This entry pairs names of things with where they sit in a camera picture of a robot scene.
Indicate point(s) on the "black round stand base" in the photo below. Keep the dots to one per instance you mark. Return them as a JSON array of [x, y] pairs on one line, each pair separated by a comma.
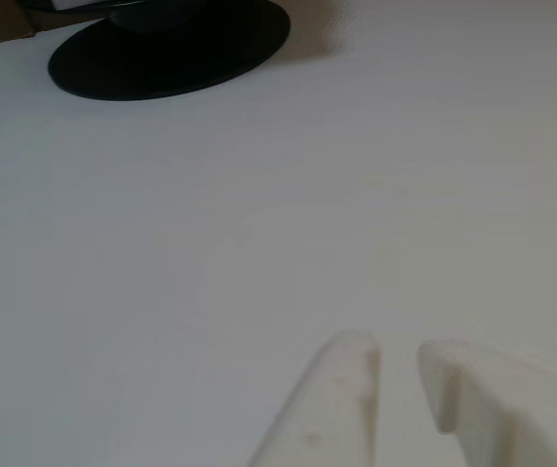
[[171, 58]]

